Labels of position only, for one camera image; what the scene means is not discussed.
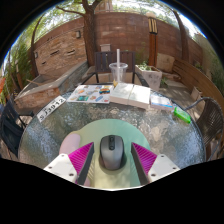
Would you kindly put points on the clear plastic cup with straw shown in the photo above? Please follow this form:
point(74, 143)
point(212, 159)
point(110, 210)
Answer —
point(118, 71)

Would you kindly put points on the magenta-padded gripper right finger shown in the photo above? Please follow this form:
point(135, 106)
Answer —
point(162, 165)

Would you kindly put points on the dark wall lamp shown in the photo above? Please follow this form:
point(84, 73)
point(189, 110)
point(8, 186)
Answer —
point(36, 54)
point(78, 34)

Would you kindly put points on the dark wooden slatted chair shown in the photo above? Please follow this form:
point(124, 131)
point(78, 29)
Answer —
point(101, 61)

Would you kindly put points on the white square planter with plant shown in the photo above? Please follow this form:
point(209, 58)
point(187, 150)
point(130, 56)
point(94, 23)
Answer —
point(151, 76)

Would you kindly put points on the dark wicker metal-framed chair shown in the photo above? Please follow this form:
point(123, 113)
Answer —
point(211, 123)

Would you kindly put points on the grey and black computer mouse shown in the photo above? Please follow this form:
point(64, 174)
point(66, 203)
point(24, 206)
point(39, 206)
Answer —
point(112, 153)

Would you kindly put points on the wooden garden lamp post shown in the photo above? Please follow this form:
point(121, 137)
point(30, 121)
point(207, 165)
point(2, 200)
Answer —
point(152, 46)

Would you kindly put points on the open white book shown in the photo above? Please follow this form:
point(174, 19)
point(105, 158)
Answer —
point(133, 95)

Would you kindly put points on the white licence plate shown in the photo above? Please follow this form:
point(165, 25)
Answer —
point(50, 109)

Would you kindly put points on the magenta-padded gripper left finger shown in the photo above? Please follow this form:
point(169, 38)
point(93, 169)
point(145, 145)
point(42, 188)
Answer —
point(61, 165)

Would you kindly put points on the black folding armchair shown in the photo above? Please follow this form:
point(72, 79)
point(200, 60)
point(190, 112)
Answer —
point(11, 130)

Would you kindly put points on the curved wooden slat bench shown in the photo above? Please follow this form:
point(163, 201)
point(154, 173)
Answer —
point(196, 78)

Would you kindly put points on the pale wall-mounted box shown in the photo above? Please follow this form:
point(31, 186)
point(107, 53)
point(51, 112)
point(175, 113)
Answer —
point(105, 47)

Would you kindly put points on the large forked tree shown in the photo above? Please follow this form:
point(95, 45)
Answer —
point(89, 40)

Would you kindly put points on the colourful picture pamphlet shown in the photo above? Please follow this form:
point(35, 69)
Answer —
point(90, 94)

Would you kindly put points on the thin pale booklet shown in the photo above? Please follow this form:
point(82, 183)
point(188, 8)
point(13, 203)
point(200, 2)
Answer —
point(161, 102)

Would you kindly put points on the small white plant pot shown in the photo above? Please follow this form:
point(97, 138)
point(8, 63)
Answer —
point(196, 92)

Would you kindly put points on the raised stone garden bed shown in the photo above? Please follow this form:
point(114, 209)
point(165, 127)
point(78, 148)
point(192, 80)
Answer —
point(63, 81)

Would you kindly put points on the small green packet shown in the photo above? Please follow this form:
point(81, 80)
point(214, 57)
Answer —
point(182, 114)

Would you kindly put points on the green mouse pad, pink wrist rest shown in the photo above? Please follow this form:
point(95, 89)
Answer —
point(110, 128)

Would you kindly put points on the slim leaning tree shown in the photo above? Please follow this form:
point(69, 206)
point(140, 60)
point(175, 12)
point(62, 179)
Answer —
point(184, 40)

